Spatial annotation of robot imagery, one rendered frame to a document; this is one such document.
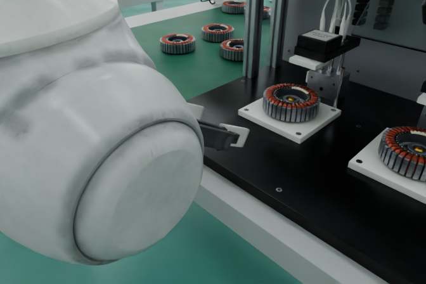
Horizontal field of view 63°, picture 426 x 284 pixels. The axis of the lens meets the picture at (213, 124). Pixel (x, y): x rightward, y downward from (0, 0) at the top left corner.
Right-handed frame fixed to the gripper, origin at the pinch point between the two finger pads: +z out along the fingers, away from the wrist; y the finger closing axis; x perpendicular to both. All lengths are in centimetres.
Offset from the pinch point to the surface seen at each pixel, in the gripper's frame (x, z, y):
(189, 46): 12, 34, -46
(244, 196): -8.6, 4.0, 7.8
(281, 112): 5.0, 17.0, 1.2
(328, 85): 13.7, 31.5, 1.6
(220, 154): -5.1, 5.6, -0.4
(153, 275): -69, 49, -38
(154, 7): 28, 86, -138
